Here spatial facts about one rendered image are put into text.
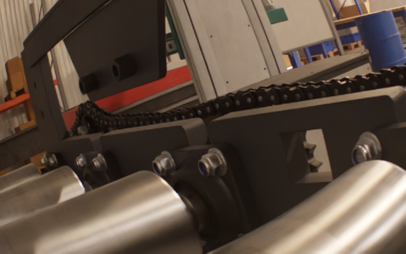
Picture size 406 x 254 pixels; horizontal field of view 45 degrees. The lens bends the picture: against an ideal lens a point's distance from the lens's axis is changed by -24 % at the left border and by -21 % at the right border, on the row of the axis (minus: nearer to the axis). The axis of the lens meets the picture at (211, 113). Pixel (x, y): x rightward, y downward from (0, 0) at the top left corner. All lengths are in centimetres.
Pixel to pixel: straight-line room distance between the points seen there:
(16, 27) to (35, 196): 1029
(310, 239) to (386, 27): 572
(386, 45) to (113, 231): 554
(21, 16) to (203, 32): 922
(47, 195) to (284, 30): 471
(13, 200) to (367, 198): 59
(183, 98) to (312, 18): 277
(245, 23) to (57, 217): 170
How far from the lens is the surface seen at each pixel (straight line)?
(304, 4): 548
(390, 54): 596
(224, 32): 208
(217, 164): 54
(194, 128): 62
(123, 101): 279
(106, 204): 52
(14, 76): 969
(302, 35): 543
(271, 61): 215
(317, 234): 26
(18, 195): 79
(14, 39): 1095
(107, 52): 72
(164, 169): 62
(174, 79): 292
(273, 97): 58
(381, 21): 594
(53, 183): 80
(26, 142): 567
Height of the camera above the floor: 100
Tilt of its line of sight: 6 degrees down
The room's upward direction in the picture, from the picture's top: 19 degrees counter-clockwise
